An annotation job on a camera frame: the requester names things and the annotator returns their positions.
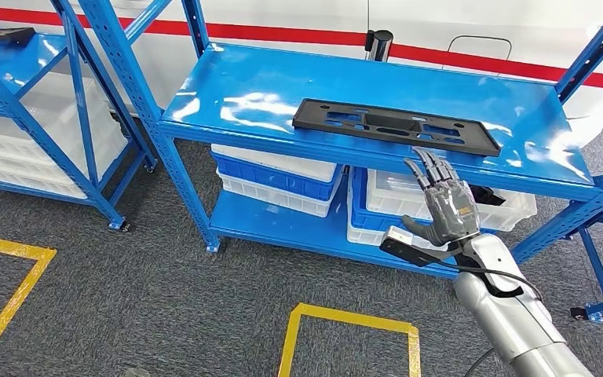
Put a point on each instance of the black ribbed curved part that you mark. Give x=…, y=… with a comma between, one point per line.
x=491, y=196

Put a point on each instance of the black plastic part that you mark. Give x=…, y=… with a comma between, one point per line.
x=314, y=118
x=0, y=36

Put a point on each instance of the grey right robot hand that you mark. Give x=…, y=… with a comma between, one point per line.
x=452, y=208

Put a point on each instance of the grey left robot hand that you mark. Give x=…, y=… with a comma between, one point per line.
x=137, y=373

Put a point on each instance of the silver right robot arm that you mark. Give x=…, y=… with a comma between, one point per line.
x=515, y=322

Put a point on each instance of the black cylindrical post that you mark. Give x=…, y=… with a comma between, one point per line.
x=379, y=44

